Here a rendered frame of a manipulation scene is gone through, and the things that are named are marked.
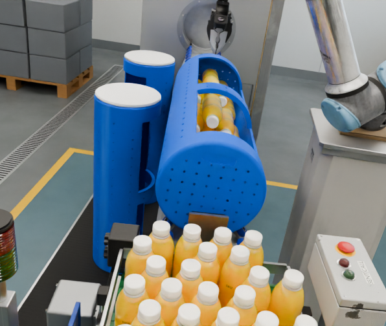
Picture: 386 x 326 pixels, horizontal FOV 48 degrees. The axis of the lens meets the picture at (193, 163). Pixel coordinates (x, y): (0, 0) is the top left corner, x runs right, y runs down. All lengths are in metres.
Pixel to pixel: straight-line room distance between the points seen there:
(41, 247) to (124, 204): 0.82
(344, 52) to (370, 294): 0.62
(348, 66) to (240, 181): 0.42
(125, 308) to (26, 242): 1.89
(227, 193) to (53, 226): 1.83
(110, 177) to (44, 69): 2.96
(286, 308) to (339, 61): 0.65
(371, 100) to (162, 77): 1.35
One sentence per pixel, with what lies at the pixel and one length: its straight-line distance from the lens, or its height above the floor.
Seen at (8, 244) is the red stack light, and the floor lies 1.23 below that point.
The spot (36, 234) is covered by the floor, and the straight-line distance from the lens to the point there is 2.76.
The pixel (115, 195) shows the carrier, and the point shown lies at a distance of 1.96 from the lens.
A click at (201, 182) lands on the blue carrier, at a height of 1.12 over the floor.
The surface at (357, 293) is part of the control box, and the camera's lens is 0.92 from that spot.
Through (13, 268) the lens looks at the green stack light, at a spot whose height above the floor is 1.17.
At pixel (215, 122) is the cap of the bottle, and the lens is 1.40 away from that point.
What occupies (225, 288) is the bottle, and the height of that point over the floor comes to 1.00.
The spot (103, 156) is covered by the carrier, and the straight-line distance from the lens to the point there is 1.90.
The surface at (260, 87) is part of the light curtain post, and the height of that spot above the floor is 0.94.
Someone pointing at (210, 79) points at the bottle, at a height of 1.17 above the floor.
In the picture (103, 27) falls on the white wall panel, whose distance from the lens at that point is 6.61.
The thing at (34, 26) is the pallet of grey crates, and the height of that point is 0.68.
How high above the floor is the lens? 1.67
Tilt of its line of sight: 28 degrees down
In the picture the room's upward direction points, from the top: 7 degrees clockwise
